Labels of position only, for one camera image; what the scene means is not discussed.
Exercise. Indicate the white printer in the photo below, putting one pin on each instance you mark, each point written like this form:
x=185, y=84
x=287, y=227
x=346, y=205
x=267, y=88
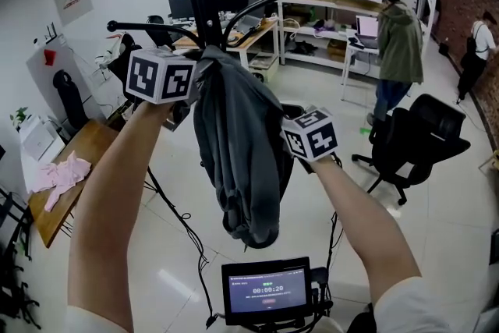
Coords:
x=39, y=138

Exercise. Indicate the green potted plant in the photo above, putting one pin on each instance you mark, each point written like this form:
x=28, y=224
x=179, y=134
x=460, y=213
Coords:
x=19, y=117

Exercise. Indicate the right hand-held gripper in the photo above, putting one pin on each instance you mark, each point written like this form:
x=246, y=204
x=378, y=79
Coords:
x=312, y=136

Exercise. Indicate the grey garment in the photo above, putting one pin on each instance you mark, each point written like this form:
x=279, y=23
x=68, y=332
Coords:
x=238, y=128

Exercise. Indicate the person's right forearm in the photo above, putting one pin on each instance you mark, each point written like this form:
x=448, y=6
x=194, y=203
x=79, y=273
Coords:
x=366, y=226

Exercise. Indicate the wooden table black legs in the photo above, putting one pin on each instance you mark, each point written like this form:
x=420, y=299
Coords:
x=89, y=144

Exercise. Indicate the wooden easel stand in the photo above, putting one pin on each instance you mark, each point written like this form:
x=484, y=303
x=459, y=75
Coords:
x=491, y=161

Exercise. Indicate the black desk monitor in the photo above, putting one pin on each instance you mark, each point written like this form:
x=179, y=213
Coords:
x=181, y=8

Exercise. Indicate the open laptop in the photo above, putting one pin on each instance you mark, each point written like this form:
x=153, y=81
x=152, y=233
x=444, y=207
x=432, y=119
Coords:
x=368, y=29

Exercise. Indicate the black chest-mounted screen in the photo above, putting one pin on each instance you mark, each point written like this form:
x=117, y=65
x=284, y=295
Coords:
x=267, y=290

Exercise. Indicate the pink cloth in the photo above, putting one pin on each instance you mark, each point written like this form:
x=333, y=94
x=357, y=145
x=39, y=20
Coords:
x=62, y=175

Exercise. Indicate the black office chair white label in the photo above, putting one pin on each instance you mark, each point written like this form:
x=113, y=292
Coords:
x=421, y=140

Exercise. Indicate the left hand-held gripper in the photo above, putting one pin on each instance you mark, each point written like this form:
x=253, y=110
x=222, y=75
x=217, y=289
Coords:
x=156, y=76

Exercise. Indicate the white desk wooden top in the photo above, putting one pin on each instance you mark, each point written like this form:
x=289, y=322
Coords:
x=257, y=31

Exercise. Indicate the person's white shirt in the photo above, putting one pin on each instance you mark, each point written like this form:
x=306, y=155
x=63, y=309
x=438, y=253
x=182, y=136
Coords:
x=409, y=312

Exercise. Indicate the black router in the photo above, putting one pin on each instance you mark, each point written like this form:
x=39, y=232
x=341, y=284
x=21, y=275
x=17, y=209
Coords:
x=50, y=37

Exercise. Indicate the red item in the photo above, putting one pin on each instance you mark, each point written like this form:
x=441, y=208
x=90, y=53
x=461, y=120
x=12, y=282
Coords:
x=49, y=57

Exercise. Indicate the person's left forearm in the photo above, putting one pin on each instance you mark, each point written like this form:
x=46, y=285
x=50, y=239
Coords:
x=109, y=206

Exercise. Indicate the white garment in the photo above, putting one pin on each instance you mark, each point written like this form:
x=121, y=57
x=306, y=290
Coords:
x=107, y=50

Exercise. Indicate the white cabinet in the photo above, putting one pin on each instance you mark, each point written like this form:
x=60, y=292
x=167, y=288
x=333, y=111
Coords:
x=78, y=62

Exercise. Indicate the small white table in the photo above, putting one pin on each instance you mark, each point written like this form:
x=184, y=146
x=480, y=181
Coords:
x=358, y=50

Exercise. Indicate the black folding stand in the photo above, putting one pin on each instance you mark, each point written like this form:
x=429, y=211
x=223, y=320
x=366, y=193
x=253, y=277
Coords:
x=15, y=265

